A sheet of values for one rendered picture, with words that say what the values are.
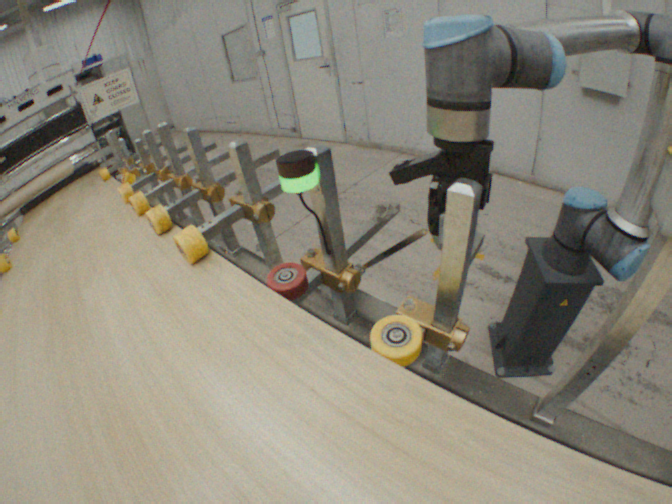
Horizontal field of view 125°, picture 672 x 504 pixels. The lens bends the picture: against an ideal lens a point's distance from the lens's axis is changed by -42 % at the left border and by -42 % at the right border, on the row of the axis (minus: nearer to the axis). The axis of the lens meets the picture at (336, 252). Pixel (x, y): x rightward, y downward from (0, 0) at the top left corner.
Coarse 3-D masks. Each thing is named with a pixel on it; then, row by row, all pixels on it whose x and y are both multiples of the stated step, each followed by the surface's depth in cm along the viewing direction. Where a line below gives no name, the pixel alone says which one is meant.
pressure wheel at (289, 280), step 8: (280, 264) 60; (288, 264) 60; (296, 264) 60; (272, 272) 59; (280, 272) 59; (288, 272) 58; (296, 272) 58; (304, 272) 58; (272, 280) 57; (280, 280) 57; (288, 280) 57; (296, 280) 56; (304, 280) 57; (272, 288) 55; (280, 288) 55; (288, 288) 55; (296, 288) 55; (304, 288) 57; (288, 296) 56; (296, 296) 56
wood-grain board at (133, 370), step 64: (64, 192) 166; (64, 256) 83; (128, 256) 74; (0, 320) 58; (64, 320) 55; (128, 320) 53; (192, 320) 52; (256, 320) 50; (320, 320) 49; (0, 384) 39; (64, 384) 41; (128, 384) 41; (192, 384) 41; (256, 384) 40; (320, 384) 39; (384, 384) 38; (0, 448) 26; (64, 448) 30; (128, 448) 32; (192, 448) 32; (256, 448) 33; (320, 448) 32; (384, 448) 31; (448, 448) 29; (512, 448) 27
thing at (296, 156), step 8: (288, 152) 46; (296, 152) 46; (304, 152) 45; (280, 160) 44; (288, 160) 43; (296, 160) 43; (304, 176) 44; (320, 184) 49; (296, 192) 46; (312, 192) 51; (320, 192) 50; (320, 224) 54
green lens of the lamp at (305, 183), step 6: (312, 174) 45; (282, 180) 45; (288, 180) 44; (294, 180) 44; (300, 180) 44; (306, 180) 44; (312, 180) 45; (282, 186) 46; (288, 186) 45; (294, 186) 44; (300, 186) 44; (306, 186) 45; (312, 186) 45; (294, 192) 45
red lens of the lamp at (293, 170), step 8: (312, 152) 45; (304, 160) 42; (312, 160) 44; (280, 168) 43; (288, 168) 43; (296, 168) 43; (304, 168) 43; (312, 168) 44; (280, 176) 45; (288, 176) 43; (296, 176) 43
